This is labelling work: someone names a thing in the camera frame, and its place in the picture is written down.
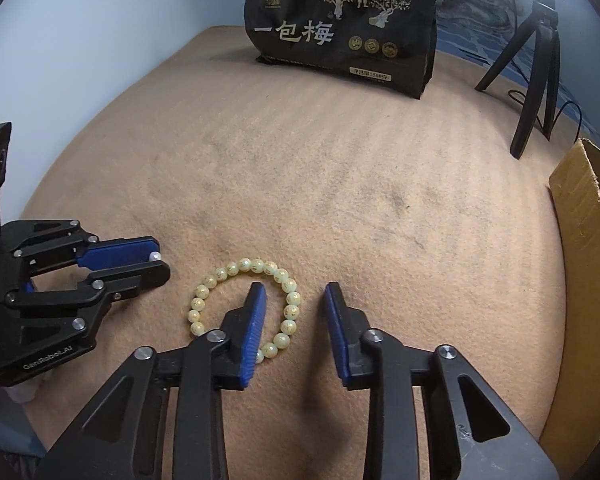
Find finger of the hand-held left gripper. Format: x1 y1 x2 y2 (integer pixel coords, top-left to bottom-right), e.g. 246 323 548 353
0 218 161 277
5 261 172 345

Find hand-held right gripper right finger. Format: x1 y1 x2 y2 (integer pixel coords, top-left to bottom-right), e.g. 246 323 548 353
322 282 561 480

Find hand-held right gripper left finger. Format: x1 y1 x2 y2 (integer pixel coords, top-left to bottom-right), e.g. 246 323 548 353
34 282 269 480

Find cream bead bracelet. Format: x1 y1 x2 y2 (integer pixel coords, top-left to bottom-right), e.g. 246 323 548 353
188 257 302 363

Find cardboard box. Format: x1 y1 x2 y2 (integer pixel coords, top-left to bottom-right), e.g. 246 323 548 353
539 137 600 461

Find black tripod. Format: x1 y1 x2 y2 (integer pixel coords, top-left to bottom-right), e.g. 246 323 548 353
475 0 561 160

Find black snack bag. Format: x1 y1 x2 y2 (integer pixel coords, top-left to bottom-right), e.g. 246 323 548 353
243 0 439 100

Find blue patterned bedsheet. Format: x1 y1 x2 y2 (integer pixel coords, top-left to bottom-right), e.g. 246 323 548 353
432 0 600 138

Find black ring light cable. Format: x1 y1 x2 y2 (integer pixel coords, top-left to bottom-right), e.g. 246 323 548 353
506 89 583 142

